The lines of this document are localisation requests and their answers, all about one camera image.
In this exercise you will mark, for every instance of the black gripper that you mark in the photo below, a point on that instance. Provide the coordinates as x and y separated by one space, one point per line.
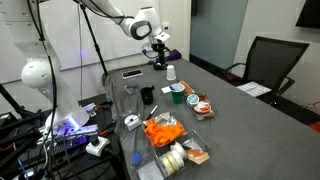
159 48

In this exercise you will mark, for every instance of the black tripod pole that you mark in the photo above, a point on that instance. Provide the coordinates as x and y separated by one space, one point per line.
95 43

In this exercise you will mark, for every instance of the white eraser block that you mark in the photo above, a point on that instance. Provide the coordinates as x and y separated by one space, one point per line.
165 89

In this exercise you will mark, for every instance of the clear plastic box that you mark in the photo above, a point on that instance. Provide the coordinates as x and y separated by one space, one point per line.
150 171

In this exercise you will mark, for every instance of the red and green ribbon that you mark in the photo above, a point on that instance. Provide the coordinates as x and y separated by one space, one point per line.
202 96

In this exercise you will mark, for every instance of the green cup with blue rim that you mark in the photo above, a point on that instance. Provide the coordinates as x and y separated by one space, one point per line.
177 97

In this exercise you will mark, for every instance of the white printed paper sheet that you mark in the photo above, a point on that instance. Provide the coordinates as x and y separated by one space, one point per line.
253 89

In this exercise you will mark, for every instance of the white wall thermostat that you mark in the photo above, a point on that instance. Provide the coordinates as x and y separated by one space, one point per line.
166 26

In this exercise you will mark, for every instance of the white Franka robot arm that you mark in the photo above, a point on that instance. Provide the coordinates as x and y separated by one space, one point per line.
71 103

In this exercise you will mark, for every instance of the long clear plastic tray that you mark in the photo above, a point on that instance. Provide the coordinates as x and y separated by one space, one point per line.
213 115

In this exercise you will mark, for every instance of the purple folded umbrella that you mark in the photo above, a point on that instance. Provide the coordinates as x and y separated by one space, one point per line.
174 55

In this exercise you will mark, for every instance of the black mesh office chair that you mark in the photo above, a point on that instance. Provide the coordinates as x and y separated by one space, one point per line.
270 60

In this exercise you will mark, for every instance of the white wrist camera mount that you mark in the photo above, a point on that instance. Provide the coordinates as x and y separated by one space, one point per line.
162 37

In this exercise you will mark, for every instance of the orange snack bag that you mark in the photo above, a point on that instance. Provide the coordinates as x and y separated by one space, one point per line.
163 133

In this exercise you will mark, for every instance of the brown and white packet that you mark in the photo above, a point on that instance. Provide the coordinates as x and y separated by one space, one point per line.
196 156

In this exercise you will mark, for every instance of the round clear lidded container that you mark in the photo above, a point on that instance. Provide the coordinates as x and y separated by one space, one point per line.
132 121

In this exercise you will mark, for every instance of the brown block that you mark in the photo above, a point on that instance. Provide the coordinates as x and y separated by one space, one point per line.
187 87

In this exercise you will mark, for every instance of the red and white bowl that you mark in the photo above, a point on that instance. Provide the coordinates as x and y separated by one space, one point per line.
202 107

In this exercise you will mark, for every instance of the yellowish tape roll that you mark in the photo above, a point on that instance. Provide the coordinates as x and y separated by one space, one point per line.
165 165

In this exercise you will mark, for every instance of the white emergency stop box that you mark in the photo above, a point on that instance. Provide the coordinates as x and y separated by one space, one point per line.
96 148

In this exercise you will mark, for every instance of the tub with blue lid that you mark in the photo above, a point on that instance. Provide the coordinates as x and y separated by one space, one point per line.
192 99

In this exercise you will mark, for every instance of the black tape dispenser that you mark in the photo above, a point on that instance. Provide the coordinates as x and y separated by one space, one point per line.
160 68

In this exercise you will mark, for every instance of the small clear plastic tray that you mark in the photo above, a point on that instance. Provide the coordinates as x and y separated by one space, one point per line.
131 91

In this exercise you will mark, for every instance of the grey tablecloth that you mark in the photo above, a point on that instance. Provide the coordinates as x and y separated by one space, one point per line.
250 140

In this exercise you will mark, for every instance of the clear container with tape rolls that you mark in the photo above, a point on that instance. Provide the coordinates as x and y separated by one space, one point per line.
196 141

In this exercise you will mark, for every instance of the small blue object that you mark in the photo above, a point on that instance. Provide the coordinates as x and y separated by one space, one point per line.
137 159

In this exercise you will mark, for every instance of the black metal stand frame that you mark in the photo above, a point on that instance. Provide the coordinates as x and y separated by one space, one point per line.
13 133

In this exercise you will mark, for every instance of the black marker with white tip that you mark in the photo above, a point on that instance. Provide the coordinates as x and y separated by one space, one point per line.
151 112

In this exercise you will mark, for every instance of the black wall television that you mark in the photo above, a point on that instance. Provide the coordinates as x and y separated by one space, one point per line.
310 13

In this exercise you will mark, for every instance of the white paper cup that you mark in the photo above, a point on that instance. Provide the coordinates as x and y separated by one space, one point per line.
171 73

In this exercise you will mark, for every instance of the tablet with white frame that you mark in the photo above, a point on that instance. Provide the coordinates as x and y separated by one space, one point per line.
132 73

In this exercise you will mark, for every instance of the black cup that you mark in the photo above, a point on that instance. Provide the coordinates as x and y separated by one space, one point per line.
146 96

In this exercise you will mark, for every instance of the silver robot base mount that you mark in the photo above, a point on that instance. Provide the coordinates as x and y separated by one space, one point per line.
83 128

